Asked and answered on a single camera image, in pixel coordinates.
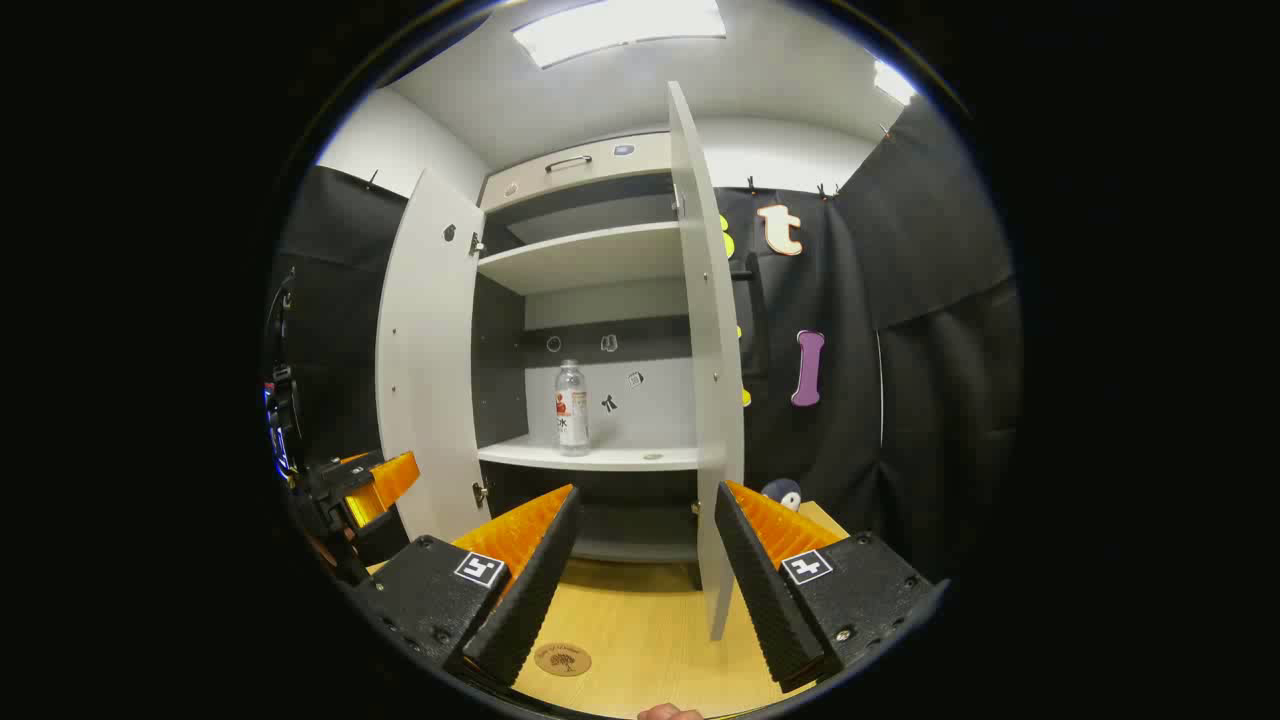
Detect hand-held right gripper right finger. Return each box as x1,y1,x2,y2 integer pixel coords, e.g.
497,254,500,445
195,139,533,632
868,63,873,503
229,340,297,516
714,480,947,693

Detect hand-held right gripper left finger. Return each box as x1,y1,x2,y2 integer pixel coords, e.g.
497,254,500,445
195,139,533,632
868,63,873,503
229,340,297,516
345,485,583,691

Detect round brown coaster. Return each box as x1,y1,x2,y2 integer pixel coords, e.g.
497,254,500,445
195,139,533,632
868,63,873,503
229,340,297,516
535,642,593,677

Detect white cabinet door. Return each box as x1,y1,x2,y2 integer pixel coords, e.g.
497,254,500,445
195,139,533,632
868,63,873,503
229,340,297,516
375,168,491,546
667,80,746,641

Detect clear plastic bottle red label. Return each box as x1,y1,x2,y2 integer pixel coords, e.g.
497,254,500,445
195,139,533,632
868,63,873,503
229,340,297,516
555,360,591,457

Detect white and grey cabinet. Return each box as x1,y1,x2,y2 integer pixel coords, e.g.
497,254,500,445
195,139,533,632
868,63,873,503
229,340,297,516
470,130,701,591

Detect white cabinet drawer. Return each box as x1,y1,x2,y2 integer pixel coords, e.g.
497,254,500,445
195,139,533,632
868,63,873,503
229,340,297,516
480,132,673,213

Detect black backdrop cloth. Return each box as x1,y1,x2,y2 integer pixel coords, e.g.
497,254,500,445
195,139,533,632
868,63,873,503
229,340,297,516
715,95,1026,581
262,165,413,481

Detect rectangular ceiling light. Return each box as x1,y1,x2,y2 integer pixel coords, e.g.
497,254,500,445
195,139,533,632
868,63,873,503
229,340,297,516
512,0,728,69

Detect small ceiling light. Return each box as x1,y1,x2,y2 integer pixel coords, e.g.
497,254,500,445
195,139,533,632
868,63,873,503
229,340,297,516
873,60,917,107

